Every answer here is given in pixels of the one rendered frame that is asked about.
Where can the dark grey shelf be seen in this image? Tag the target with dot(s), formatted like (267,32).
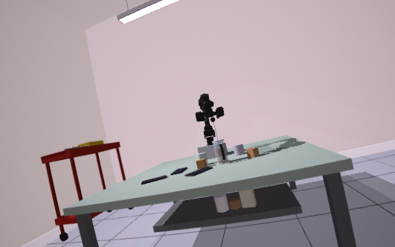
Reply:
(271,201)

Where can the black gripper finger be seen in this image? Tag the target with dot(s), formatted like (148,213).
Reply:
(203,117)
(218,114)

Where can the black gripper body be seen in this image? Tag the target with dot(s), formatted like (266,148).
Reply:
(209,113)

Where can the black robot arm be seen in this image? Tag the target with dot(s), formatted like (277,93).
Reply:
(205,103)

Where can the pale grey cylinder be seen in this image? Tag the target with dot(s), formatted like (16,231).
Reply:
(239,149)

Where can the small brown cube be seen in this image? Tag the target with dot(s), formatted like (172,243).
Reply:
(253,152)
(235,204)
(201,163)

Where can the light grey cylinder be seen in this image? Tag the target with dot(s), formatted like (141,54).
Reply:
(221,203)

